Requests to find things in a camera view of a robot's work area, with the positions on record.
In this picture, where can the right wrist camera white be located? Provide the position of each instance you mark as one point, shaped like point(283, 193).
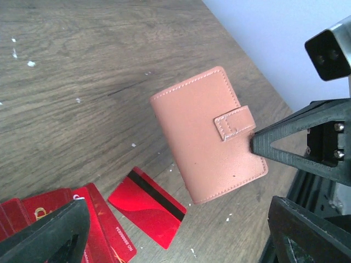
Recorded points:
point(329, 51)

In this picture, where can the pink leather card holder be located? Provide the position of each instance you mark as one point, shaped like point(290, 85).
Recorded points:
point(209, 134)

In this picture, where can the red VIP card pile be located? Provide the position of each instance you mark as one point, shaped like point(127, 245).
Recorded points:
point(107, 240)

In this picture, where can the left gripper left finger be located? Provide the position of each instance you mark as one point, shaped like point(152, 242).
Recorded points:
point(60, 236)

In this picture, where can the lone red card magnetic stripe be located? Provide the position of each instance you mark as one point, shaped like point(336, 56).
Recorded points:
point(146, 204)

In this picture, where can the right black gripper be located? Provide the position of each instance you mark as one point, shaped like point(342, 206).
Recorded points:
point(328, 140)

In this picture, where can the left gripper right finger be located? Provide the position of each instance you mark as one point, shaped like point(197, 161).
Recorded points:
point(301, 236)

